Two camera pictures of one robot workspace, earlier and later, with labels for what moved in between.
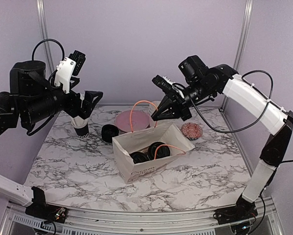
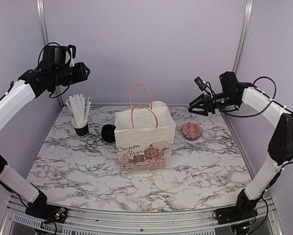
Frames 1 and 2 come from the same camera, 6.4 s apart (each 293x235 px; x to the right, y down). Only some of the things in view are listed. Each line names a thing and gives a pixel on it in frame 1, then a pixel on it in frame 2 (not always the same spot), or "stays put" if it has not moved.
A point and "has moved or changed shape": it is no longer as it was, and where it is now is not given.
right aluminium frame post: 244,31 stays put
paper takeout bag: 138,141 has moved or changed shape
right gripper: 180,108 → 206,106
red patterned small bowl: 191,131 stays put
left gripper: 75,109 → 81,75
